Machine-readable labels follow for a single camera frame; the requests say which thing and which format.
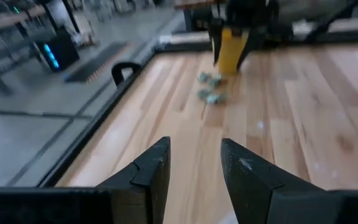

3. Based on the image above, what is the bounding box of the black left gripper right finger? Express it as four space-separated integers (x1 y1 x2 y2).
221 138 338 224

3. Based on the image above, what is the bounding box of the black computer tower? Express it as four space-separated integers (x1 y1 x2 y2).
37 29 81 73

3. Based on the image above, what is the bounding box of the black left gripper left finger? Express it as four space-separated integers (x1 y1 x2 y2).
95 136 172 224

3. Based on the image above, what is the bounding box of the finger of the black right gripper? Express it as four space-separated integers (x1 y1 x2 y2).
236 26 262 71
209 17 225 67

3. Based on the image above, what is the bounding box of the green white sweetener packet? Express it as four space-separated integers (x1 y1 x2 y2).
196 88 227 105
196 72 224 88

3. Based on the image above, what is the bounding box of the black floor mat striped edge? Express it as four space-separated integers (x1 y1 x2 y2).
65 41 127 84

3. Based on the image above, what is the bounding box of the yellow cup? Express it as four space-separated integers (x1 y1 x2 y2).
211 26 250 76

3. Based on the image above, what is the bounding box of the black diagonal frame brace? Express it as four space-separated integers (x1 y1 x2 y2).
304 0 358 43

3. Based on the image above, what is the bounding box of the black arched handle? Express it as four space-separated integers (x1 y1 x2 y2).
111 62 142 88

